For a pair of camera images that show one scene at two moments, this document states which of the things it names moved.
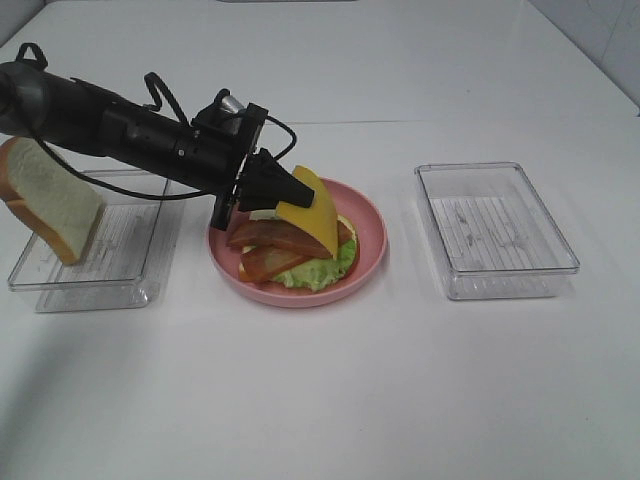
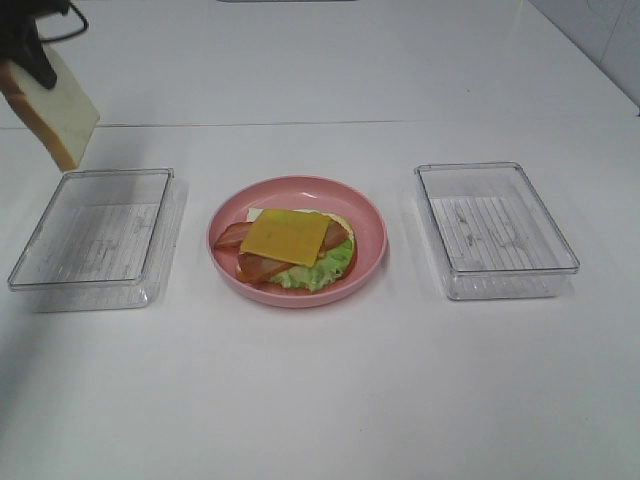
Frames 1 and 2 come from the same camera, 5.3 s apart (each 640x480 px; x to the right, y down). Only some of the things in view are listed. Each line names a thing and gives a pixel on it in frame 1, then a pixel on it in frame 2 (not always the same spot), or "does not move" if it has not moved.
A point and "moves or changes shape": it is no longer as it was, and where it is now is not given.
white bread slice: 63,210 moves or changes shape
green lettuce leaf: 314,274 does not move
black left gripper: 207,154 to 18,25
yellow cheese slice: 318,221 to 288,235
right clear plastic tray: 495,238 does not move
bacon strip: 259,265 does not move
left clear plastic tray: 128,257 does not move
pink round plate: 352,203 does not move
